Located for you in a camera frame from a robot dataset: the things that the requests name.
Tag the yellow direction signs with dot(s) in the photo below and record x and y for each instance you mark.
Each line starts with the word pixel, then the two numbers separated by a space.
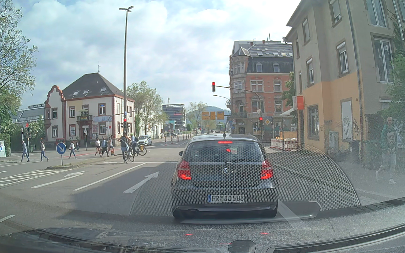
pixel 212 115

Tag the grey modern building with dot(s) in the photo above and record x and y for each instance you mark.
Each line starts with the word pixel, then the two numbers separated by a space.
pixel 174 116

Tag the grey hatchback car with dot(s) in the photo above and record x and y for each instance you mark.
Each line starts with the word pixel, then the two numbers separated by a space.
pixel 224 175

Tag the tree with light leaves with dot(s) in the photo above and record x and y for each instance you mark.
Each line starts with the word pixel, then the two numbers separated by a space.
pixel 148 105

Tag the white car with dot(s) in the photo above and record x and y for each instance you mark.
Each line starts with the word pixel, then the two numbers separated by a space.
pixel 145 140

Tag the red brick corner building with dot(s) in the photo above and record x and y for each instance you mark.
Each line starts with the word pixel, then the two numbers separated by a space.
pixel 258 88

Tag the person on bicycle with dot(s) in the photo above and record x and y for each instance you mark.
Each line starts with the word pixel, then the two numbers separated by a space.
pixel 135 144
pixel 125 146

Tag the red and white barrier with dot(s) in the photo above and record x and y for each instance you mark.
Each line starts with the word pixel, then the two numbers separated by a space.
pixel 282 143

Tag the road markings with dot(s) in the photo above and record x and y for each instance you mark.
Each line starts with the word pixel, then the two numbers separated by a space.
pixel 142 182

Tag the group of people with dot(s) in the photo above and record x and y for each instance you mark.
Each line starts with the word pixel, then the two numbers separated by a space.
pixel 104 146

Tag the grey asphalt road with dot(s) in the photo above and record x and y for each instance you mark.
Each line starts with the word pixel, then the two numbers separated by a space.
pixel 118 189

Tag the white building with red trim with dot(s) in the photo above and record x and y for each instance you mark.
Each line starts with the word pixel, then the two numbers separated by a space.
pixel 90 109

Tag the kerbed traffic island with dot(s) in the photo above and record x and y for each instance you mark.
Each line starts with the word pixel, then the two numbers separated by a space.
pixel 83 161

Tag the blue round arrow sign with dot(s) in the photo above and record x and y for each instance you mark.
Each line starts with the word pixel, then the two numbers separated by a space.
pixel 61 149

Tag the beige and orange building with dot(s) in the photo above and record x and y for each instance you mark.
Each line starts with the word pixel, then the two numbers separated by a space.
pixel 346 77

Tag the grey pavement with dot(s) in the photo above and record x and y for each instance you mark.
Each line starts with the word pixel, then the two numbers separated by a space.
pixel 33 157
pixel 381 182

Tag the low grey roofed building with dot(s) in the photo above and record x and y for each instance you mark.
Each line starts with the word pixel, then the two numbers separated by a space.
pixel 30 114

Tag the traffic light on post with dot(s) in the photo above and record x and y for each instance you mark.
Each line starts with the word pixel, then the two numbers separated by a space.
pixel 26 131
pixel 125 124

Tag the tall lamp post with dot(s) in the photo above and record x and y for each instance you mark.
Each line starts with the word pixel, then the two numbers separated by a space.
pixel 125 70

